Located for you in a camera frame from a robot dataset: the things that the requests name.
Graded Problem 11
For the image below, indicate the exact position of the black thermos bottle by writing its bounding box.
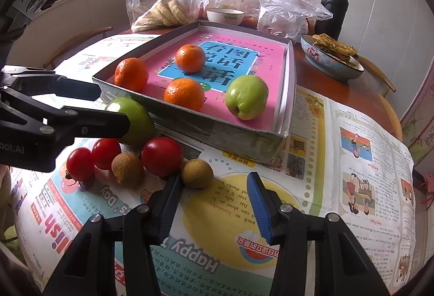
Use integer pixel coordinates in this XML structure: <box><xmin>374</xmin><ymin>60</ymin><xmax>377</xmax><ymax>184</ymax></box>
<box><xmin>315</xmin><ymin>0</ymin><xmax>350</xmax><ymax>41</ymax></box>

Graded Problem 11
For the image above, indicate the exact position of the blue floral bowl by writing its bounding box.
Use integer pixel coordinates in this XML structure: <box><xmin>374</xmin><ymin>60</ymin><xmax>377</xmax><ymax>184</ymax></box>
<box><xmin>300</xmin><ymin>34</ymin><xmax>365</xmax><ymax>81</ymax></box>

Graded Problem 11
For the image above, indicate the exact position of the grey cardboard box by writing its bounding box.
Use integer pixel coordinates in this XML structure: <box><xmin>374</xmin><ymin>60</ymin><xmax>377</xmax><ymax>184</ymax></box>
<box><xmin>92</xmin><ymin>20</ymin><xmax>297</xmax><ymax>164</ymax></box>

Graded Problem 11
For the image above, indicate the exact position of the crumpled clear plastic bag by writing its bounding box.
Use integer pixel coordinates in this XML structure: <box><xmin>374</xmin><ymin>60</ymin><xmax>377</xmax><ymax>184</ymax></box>
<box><xmin>256</xmin><ymin>0</ymin><xmax>334</xmax><ymax>41</ymax></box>

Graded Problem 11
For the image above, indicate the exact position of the newspaper with yellow circle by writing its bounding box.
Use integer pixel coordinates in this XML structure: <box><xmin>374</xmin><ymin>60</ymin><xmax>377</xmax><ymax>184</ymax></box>
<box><xmin>8</xmin><ymin>84</ymin><xmax>417</xmax><ymax>296</ymax></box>

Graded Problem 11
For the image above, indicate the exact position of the clear plastic bag with breads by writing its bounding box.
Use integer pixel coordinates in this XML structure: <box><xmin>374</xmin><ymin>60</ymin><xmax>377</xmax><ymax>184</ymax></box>
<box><xmin>125</xmin><ymin>0</ymin><xmax>204</xmax><ymax>33</ymax></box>

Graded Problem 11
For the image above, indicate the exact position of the stack of pancakes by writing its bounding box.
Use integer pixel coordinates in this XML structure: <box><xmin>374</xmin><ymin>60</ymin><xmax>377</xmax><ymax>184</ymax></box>
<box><xmin>312</xmin><ymin>33</ymin><xmax>359</xmax><ymax>63</ymax></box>

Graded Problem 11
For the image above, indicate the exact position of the large red cherry tomato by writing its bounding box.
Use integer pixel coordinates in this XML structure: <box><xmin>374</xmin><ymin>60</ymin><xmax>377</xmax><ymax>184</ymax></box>
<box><xmin>141</xmin><ymin>137</ymin><xmax>184</xmax><ymax>178</ymax></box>

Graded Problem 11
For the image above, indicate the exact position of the green jujube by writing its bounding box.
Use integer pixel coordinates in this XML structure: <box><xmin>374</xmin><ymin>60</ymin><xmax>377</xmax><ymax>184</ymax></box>
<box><xmin>104</xmin><ymin>97</ymin><xmax>156</xmax><ymax>147</ymax></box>
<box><xmin>225</xmin><ymin>75</ymin><xmax>269</xmax><ymax>121</ymax></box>

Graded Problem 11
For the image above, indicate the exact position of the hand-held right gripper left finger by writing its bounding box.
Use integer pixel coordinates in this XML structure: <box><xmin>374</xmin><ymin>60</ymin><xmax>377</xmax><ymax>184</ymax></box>
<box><xmin>42</xmin><ymin>173</ymin><xmax>184</xmax><ymax>296</ymax></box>

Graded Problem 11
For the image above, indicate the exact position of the newspaper with film strip print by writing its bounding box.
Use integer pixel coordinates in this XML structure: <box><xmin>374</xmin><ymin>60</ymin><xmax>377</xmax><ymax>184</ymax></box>
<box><xmin>52</xmin><ymin>32</ymin><xmax>163</xmax><ymax>83</ymax></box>

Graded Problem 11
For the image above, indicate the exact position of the stack of round breads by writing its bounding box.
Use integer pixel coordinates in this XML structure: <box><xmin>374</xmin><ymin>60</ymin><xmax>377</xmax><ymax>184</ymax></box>
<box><xmin>142</xmin><ymin>0</ymin><xmax>194</xmax><ymax>30</ymax></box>

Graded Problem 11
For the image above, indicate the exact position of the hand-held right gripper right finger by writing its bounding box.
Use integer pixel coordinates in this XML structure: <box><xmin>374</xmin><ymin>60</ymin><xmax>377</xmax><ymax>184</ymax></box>
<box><xmin>247</xmin><ymin>172</ymin><xmax>392</xmax><ymax>296</ymax></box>

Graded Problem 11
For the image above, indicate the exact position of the small mandarin orange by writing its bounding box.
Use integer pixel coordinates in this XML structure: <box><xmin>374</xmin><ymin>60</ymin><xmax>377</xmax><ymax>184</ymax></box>
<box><xmin>175</xmin><ymin>43</ymin><xmax>206</xmax><ymax>73</ymax></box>

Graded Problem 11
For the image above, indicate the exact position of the brown longan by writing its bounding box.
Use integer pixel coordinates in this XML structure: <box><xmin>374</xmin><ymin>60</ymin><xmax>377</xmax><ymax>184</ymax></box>
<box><xmin>180</xmin><ymin>159</ymin><xmax>214</xmax><ymax>189</ymax></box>
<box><xmin>111</xmin><ymin>153</ymin><xmax>145</xmax><ymax>185</ymax></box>

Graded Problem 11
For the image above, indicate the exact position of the white bowl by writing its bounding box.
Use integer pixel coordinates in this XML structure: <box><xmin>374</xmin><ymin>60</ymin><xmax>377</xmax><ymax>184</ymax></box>
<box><xmin>206</xmin><ymin>8</ymin><xmax>245</xmax><ymax>26</ymax></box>

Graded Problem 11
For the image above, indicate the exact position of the pink small chair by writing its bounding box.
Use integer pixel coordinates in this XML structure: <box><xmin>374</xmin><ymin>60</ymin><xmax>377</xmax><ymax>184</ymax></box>
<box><xmin>420</xmin><ymin>172</ymin><xmax>434</xmax><ymax>205</ymax></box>

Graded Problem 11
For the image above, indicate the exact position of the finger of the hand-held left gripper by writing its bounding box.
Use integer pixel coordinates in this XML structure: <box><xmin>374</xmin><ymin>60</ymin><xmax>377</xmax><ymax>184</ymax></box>
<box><xmin>0</xmin><ymin>91</ymin><xmax>132</xmax><ymax>147</ymax></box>
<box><xmin>0</xmin><ymin>66</ymin><xmax>101</xmax><ymax>102</ymax></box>

